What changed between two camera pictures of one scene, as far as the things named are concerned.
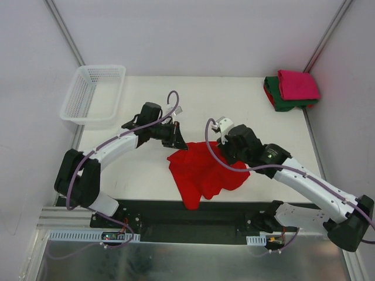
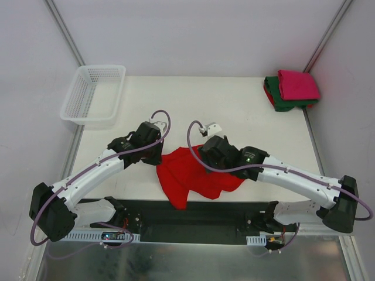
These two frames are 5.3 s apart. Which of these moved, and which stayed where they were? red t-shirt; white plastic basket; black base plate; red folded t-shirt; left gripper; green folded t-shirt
Moved: red t-shirt; left gripper
Stayed: white plastic basket; black base plate; red folded t-shirt; green folded t-shirt
